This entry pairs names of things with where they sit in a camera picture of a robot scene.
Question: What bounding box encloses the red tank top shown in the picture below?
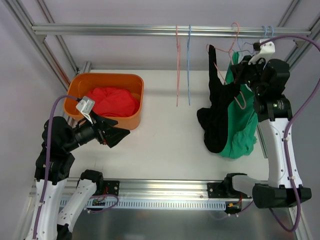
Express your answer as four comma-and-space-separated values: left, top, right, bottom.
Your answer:
86, 87, 140, 118

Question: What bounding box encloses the pink hanger with black top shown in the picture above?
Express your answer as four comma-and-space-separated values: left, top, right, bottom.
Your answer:
206, 22, 247, 110

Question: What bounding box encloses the black tank top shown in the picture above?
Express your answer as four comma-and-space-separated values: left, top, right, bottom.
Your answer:
196, 44, 240, 154

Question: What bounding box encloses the blue wire hanger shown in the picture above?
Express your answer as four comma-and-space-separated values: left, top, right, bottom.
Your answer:
186, 25, 192, 106
268, 25, 274, 38

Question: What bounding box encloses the pink wire hanger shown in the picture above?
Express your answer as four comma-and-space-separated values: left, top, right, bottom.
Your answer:
175, 25, 181, 107

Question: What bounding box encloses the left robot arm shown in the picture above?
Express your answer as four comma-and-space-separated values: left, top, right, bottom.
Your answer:
26, 115, 130, 240

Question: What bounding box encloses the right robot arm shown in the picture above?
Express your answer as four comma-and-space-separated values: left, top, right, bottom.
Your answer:
223, 55, 312, 209

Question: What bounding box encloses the blue hanger with green top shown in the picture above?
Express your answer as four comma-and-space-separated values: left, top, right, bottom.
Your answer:
236, 24, 270, 56

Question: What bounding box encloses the green tank top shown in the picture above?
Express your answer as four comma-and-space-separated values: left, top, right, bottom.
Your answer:
219, 51, 258, 160

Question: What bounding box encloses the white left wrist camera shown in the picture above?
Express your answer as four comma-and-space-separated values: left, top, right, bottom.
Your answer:
76, 96, 95, 123

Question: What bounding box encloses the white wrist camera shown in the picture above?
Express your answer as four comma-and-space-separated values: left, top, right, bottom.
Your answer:
76, 96, 95, 123
248, 39, 276, 65

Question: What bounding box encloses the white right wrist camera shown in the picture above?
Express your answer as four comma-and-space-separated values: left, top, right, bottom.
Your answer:
248, 39, 276, 65

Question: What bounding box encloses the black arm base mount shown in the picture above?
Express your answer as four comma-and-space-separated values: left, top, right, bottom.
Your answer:
102, 180, 120, 196

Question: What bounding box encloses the blue empty wire hanger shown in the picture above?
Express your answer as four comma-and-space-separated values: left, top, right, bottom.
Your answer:
268, 25, 274, 38

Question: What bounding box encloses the white slotted cable duct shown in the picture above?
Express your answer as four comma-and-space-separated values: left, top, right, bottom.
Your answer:
85, 197, 227, 211

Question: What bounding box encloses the aluminium hanging rail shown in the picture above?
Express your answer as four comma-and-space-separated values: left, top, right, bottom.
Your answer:
31, 23, 311, 39

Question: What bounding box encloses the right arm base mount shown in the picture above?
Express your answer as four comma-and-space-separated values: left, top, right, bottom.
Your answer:
206, 182, 251, 199

